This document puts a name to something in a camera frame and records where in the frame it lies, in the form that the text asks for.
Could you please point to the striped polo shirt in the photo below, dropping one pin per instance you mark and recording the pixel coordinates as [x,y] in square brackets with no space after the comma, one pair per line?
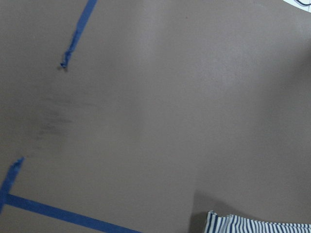
[237,224]

